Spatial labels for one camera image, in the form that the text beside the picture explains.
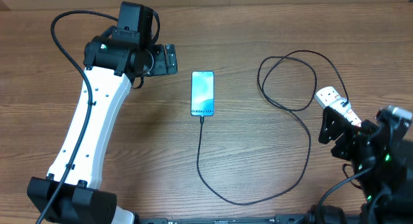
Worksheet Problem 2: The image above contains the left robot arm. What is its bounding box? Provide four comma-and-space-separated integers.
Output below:
27, 2, 177, 223

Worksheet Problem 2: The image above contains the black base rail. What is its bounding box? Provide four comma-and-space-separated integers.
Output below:
133, 213, 316, 224

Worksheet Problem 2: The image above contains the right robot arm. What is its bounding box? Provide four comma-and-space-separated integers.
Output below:
305, 106, 412, 223

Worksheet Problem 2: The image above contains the blue Galaxy smartphone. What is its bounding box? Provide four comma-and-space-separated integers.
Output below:
190, 71, 214, 116

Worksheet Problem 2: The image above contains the white charger plug adapter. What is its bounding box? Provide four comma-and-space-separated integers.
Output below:
328, 97, 352, 116

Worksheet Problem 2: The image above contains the white power strip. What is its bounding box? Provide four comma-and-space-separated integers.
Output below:
315, 87, 362, 127

